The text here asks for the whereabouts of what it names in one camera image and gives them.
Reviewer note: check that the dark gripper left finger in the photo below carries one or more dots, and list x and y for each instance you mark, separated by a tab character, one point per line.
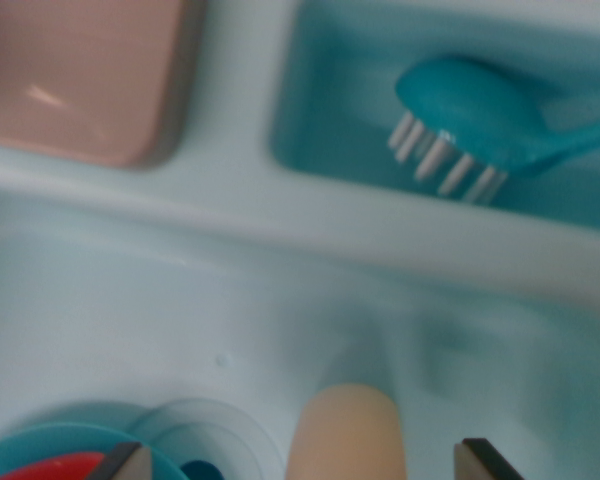
130	465

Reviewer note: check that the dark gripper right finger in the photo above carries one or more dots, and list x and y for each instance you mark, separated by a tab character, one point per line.
480	462

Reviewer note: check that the cream detergent bottle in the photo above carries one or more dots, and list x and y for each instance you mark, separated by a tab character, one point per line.
345	435

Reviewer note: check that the light blue toy sink unit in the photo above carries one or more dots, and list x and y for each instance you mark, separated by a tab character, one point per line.
130	300

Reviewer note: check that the red toy cup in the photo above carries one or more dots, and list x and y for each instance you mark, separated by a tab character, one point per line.
55	467

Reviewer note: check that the teal toy plate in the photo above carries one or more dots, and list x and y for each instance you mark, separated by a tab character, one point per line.
55	437

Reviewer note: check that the teal dish brush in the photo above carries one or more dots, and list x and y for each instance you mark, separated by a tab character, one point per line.
460	105

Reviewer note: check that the grey toy faucet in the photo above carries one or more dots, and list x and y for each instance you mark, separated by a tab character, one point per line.
70	75

